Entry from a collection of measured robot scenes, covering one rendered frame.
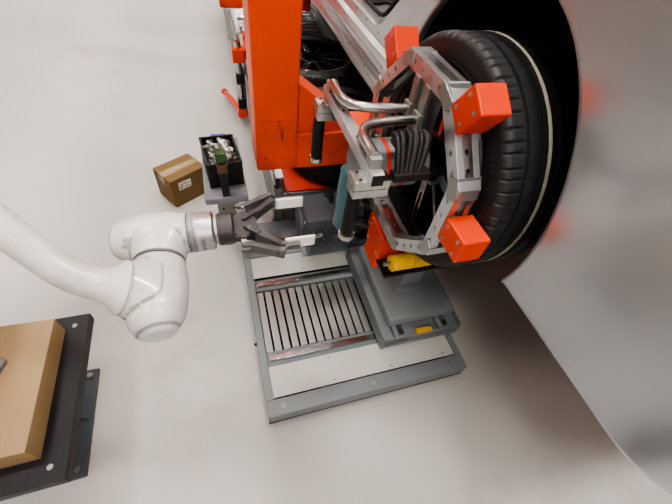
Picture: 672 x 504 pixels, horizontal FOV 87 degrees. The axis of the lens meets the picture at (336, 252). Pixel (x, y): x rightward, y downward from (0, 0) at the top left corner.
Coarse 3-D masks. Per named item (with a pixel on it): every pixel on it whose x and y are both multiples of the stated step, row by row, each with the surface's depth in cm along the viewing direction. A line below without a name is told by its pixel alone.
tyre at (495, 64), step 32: (448, 32) 89; (480, 32) 86; (512, 32) 90; (480, 64) 79; (512, 64) 78; (544, 64) 80; (512, 96) 75; (576, 96) 80; (512, 128) 75; (544, 128) 77; (512, 160) 76; (544, 160) 78; (480, 192) 84; (512, 192) 80; (544, 192) 82; (480, 224) 86; (512, 224) 85; (544, 224) 89; (448, 256) 101; (480, 256) 95
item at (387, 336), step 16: (352, 256) 170; (352, 272) 169; (368, 288) 159; (368, 304) 153; (384, 320) 150; (432, 320) 153; (448, 320) 154; (384, 336) 145; (400, 336) 143; (416, 336) 147; (432, 336) 153
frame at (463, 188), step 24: (408, 48) 91; (432, 48) 90; (384, 72) 105; (408, 72) 100; (432, 72) 82; (456, 72) 82; (384, 96) 113; (456, 96) 77; (456, 144) 78; (456, 168) 79; (456, 192) 80; (384, 216) 121; (456, 216) 88; (408, 240) 105; (432, 240) 92
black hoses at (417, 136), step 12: (396, 132) 78; (408, 132) 77; (420, 132) 78; (396, 144) 76; (408, 144) 77; (420, 144) 78; (396, 156) 77; (408, 156) 78; (420, 156) 78; (396, 168) 77; (408, 168) 78; (420, 168) 79; (396, 180) 78; (408, 180) 79; (420, 180) 80
